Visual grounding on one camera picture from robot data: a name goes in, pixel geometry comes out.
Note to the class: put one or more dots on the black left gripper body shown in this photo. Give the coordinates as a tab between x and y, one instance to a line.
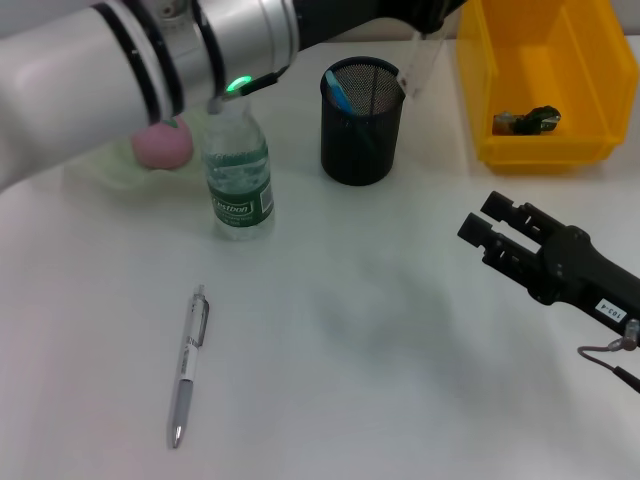
350	17

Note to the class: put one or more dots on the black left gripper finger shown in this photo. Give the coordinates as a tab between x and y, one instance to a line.
435	15

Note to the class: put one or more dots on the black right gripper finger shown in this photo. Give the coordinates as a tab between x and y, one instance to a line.
475	230
497	205

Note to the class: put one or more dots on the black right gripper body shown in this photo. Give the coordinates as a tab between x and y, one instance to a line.
590	275

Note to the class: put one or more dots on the transparent plastic ruler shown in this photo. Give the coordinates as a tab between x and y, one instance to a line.
422	65

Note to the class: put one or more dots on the blue scissors with cap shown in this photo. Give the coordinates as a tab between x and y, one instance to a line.
340	97

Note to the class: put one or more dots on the green plastic wrapper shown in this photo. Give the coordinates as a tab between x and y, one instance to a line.
530	122

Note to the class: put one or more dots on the clear water bottle green label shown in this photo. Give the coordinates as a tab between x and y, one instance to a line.
240	165

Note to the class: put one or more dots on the pink toy peach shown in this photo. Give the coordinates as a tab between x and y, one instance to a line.
160	145

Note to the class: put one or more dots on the silver ballpoint pen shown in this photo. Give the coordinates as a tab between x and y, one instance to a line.
190	350

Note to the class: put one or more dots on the black mesh pen holder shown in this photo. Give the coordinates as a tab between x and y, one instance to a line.
360	150

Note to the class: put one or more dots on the pale green wavy glass plate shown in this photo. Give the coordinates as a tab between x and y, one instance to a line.
115	160

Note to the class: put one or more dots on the yellow plastic bin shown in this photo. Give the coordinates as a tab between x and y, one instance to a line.
520	50

